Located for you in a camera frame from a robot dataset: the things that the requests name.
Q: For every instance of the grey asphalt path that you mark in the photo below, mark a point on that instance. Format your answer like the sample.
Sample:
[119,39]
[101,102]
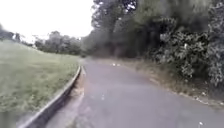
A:
[126,100]

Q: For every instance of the leaf-strewn dirt verge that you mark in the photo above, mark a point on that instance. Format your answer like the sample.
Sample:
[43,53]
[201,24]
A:
[166,80]

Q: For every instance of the dense wood of trees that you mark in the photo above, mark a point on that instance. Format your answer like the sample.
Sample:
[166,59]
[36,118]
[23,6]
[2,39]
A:
[166,33]

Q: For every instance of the grey kerb along slope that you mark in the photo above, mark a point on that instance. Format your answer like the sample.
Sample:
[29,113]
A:
[50,108]

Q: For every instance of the grass slope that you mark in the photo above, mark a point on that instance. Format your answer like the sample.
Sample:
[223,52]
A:
[30,73]

